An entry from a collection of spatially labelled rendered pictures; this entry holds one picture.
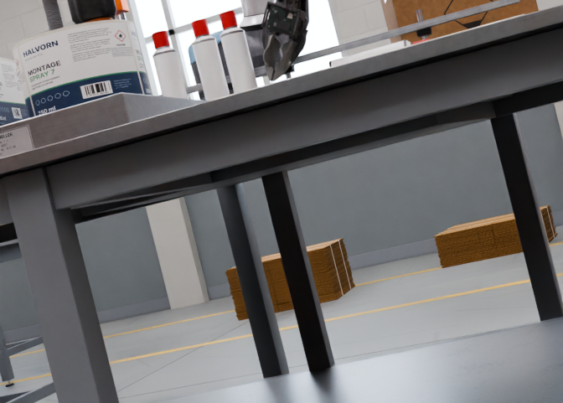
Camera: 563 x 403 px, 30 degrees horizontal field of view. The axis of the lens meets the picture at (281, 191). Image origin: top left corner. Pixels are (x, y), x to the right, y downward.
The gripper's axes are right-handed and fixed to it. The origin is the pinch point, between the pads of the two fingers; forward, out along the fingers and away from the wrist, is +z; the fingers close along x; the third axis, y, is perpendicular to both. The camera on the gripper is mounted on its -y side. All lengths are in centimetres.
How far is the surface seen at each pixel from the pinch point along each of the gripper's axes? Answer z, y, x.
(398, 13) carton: -19.6, -17.1, 18.9
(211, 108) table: 5, 85, 14
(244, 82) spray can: 3.0, 2.7, -5.0
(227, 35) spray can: -5.3, 2.7, -11.0
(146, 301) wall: 206, -575, -191
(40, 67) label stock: 8, 60, -22
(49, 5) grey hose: -2, -8, -56
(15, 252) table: 92, -152, -116
